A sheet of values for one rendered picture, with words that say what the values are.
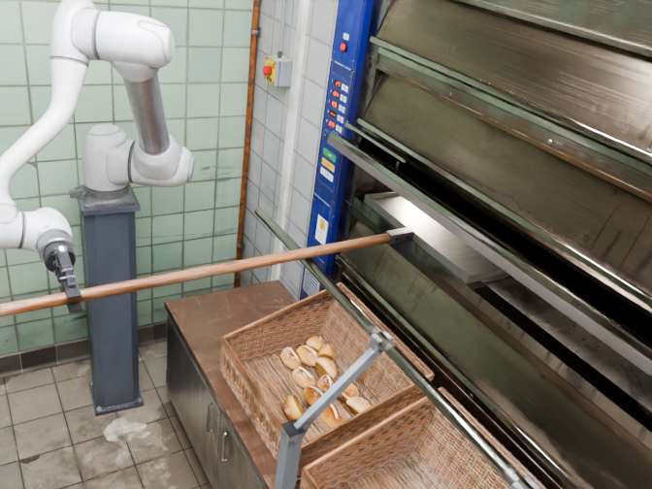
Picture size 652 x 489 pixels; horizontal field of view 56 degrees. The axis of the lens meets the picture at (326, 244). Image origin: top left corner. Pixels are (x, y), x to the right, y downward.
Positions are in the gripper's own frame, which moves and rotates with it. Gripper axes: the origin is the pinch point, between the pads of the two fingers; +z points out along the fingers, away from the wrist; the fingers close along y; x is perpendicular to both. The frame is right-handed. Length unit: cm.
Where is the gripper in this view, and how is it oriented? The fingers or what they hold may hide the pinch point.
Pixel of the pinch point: (73, 296)
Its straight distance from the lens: 160.1
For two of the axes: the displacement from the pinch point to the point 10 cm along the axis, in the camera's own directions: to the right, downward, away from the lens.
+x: -8.6, 1.4, -4.8
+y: -1.3, 8.6, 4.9
